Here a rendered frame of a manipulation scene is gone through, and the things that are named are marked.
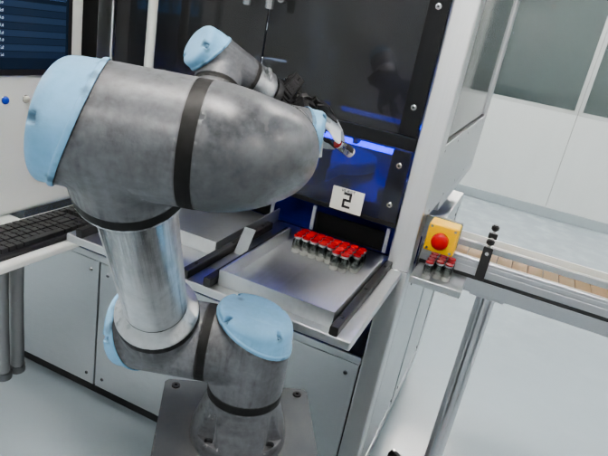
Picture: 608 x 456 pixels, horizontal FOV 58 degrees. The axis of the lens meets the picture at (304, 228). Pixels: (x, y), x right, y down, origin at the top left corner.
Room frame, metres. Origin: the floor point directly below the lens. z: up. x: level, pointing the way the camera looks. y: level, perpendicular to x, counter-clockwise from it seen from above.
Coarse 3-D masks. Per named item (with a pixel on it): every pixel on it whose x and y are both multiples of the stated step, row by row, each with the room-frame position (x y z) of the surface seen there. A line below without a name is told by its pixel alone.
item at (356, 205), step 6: (336, 186) 1.35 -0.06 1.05; (336, 192) 1.35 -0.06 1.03; (342, 192) 1.35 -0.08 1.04; (348, 192) 1.34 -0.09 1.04; (354, 192) 1.34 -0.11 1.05; (336, 198) 1.35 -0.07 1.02; (342, 198) 1.34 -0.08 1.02; (348, 198) 1.34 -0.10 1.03; (354, 198) 1.33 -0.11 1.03; (360, 198) 1.33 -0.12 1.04; (330, 204) 1.35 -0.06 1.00; (336, 204) 1.35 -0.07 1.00; (348, 204) 1.34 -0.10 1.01; (354, 204) 1.33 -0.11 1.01; (360, 204) 1.33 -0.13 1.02; (342, 210) 1.34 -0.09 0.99; (348, 210) 1.34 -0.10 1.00; (354, 210) 1.33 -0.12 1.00; (360, 210) 1.33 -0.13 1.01
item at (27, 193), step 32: (0, 0) 1.32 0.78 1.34; (32, 0) 1.40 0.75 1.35; (64, 0) 1.49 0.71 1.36; (0, 32) 1.32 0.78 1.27; (32, 32) 1.40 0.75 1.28; (64, 32) 1.50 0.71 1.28; (0, 64) 1.32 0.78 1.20; (32, 64) 1.40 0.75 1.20; (0, 96) 1.32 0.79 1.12; (32, 96) 1.41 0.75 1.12; (0, 128) 1.32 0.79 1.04; (0, 160) 1.32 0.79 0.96; (0, 192) 1.32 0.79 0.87; (32, 192) 1.41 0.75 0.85; (64, 192) 1.51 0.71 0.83
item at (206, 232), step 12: (180, 216) 1.37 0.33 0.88; (192, 216) 1.38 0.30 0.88; (204, 216) 1.40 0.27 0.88; (216, 216) 1.42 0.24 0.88; (228, 216) 1.43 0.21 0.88; (240, 216) 1.45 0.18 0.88; (252, 216) 1.47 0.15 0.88; (264, 216) 1.40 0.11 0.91; (276, 216) 1.47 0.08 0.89; (180, 228) 1.29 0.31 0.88; (192, 228) 1.30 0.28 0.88; (204, 228) 1.32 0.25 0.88; (216, 228) 1.33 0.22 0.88; (228, 228) 1.35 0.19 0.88; (240, 228) 1.36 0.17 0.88; (252, 228) 1.34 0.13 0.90; (192, 240) 1.19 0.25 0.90; (204, 240) 1.18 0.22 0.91; (216, 240) 1.26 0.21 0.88; (228, 240) 1.22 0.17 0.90
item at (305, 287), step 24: (288, 240) 1.35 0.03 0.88; (240, 264) 1.11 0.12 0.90; (264, 264) 1.17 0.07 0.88; (288, 264) 1.20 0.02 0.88; (312, 264) 1.22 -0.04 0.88; (240, 288) 1.02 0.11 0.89; (264, 288) 1.00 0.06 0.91; (288, 288) 1.08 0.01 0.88; (312, 288) 1.10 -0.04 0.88; (336, 288) 1.12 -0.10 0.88; (360, 288) 1.10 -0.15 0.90; (312, 312) 0.96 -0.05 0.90; (336, 312) 0.96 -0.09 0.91
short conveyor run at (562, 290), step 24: (480, 240) 1.41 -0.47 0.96; (456, 264) 1.34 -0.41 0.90; (480, 264) 1.31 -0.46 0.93; (504, 264) 1.34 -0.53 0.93; (528, 264) 1.31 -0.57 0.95; (552, 264) 1.30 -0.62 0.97; (576, 264) 1.33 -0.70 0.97; (480, 288) 1.32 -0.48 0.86; (504, 288) 1.30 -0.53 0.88; (528, 288) 1.28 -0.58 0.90; (552, 288) 1.26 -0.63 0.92; (576, 288) 1.27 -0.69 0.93; (600, 288) 1.30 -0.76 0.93; (552, 312) 1.26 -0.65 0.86; (576, 312) 1.24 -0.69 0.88; (600, 312) 1.22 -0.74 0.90
